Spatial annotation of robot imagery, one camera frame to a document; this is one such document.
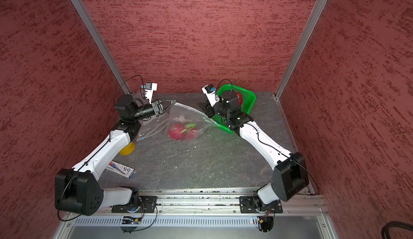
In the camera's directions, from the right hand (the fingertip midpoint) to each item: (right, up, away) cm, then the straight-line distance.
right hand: (202, 103), depth 77 cm
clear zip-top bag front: (-32, -14, +18) cm, 40 cm away
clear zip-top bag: (-10, -11, +8) cm, 17 cm away
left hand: (-12, -1, -7) cm, 14 cm away
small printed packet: (-44, -35, +7) cm, 57 cm away
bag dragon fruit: (-11, -15, +6) cm, 20 cm away
